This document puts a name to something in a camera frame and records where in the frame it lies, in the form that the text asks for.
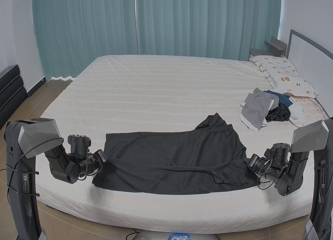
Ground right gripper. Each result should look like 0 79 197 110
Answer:
246 154 270 177

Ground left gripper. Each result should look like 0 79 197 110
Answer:
88 149 109 173

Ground black T-shirt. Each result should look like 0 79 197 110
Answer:
92 113 257 195

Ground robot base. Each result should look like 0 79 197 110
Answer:
130 230 222 240

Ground bed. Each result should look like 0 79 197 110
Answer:
35 29 333 237

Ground black glossy garment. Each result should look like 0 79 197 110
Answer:
264 103 291 122

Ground grey garment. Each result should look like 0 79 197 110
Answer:
239 87 280 134

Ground white garment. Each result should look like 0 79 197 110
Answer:
287 102 305 127

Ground dark blue garment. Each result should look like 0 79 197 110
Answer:
263 90 295 109

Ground white printed pillow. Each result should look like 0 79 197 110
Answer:
249 55 319 98

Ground black chest of drawers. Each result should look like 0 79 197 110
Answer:
0 64 29 130

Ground grey bedside table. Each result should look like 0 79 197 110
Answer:
249 36 288 59

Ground blue-green curtain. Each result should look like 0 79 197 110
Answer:
135 0 283 62
32 0 138 81

